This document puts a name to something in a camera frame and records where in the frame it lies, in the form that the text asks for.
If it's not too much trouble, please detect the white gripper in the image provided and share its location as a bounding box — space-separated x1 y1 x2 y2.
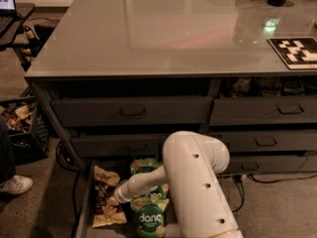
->
106 180 135 206

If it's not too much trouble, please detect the brown SeaSalt chip bag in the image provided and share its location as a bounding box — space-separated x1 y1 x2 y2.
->
92 166 127 228

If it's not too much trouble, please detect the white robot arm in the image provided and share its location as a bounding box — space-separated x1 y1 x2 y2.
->
114 131 244 238

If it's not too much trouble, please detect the front green Dang bag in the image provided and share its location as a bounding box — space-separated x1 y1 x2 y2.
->
130 196 169 238

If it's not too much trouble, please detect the green dang bag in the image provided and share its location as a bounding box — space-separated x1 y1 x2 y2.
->
144 183 169 197
130 158 162 179
130 196 169 238

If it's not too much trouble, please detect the open bottom left drawer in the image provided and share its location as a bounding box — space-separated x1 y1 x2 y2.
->
74 156 203 238

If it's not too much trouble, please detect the back green Dang bag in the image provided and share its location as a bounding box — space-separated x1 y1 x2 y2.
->
130 158 162 179

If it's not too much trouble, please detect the middle green Dang bag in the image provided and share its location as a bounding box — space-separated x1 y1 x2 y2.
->
144 183 169 197

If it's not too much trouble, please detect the middle left grey drawer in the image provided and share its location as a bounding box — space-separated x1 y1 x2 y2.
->
71 134 166 158

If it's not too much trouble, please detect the grey drawer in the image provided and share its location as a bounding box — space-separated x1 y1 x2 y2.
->
52 96 212 127
224 156 317 175
71 134 166 158
210 95 317 126
221 130 317 153

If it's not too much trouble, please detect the top left grey drawer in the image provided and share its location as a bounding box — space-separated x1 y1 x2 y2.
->
52 96 212 127

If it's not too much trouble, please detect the bottom right grey drawer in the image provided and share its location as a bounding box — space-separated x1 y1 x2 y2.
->
224 156 317 175

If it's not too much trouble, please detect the grey metal drawer cabinet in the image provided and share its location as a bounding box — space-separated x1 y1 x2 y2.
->
26 0 317 165

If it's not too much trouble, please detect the middle right grey drawer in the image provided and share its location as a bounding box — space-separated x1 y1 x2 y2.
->
221 130 317 153

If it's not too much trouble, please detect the top right grey drawer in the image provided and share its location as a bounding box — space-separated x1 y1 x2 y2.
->
210 95 317 126

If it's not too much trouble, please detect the white sneaker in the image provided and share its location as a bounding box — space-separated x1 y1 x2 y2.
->
0 175 33 195

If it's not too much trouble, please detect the black plastic snack crate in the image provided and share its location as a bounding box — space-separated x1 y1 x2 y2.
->
0 88 51 163

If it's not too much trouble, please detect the dark trouser leg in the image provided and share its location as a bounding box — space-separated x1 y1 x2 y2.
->
0 117 16 183

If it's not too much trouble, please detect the open laptop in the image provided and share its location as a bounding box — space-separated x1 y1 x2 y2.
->
0 0 17 37

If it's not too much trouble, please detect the dark side desk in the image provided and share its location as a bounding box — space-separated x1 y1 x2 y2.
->
0 3 36 51

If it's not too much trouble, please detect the black white marker board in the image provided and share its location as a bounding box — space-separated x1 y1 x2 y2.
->
267 37 317 69

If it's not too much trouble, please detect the black cable at cabinet left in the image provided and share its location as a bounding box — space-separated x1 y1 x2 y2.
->
54 139 82 238

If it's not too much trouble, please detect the black floor cable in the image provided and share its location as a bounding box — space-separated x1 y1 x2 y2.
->
231 173 317 214

